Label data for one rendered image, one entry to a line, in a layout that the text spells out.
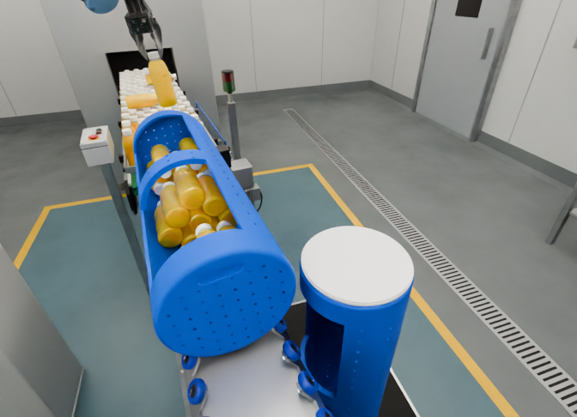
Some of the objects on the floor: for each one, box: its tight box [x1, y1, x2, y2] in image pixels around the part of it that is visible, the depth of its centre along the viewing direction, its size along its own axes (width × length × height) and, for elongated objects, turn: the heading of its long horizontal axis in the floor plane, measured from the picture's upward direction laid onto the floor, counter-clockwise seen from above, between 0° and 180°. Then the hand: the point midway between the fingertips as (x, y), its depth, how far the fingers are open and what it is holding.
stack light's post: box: [227, 101, 241, 160], centre depth 206 cm, size 4×4×110 cm
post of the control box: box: [100, 163, 150, 299], centre depth 173 cm, size 4×4×100 cm
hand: (153, 54), depth 116 cm, fingers closed on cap, 4 cm apart
